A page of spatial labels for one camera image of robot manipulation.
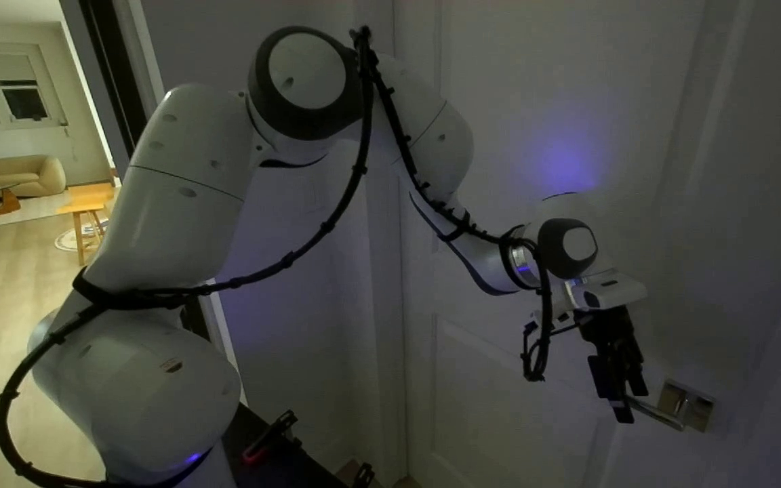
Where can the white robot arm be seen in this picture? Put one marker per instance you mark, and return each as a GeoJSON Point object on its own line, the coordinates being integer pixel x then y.
{"type": "Point", "coordinates": [155, 396]}

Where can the window with white frame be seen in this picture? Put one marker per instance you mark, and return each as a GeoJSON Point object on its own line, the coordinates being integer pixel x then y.
{"type": "Point", "coordinates": [26, 87]}

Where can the white panelled door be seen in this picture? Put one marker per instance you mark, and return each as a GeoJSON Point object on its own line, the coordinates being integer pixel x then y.
{"type": "Point", "coordinates": [664, 112]}

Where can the wooden side table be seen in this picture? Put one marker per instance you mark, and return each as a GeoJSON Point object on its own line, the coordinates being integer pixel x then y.
{"type": "Point", "coordinates": [89, 209]}

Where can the black table clamp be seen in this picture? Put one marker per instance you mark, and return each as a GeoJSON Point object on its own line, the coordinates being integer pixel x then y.
{"type": "Point", "coordinates": [270, 437]}

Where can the black robot table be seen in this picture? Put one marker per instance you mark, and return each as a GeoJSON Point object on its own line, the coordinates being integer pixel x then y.
{"type": "Point", "coordinates": [287, 468]}

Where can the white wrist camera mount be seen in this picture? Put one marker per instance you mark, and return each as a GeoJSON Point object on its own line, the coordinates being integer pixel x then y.
{"type": "Point", "coordinates": [604, 292]}

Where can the silver door handle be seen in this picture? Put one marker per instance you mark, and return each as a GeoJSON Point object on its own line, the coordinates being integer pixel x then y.
{"type": "Point", "coordinates": [680, 407]}

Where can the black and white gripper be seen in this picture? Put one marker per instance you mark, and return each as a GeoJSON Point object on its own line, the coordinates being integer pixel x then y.
{"type": "Point", "coordinates": [616, 363]}

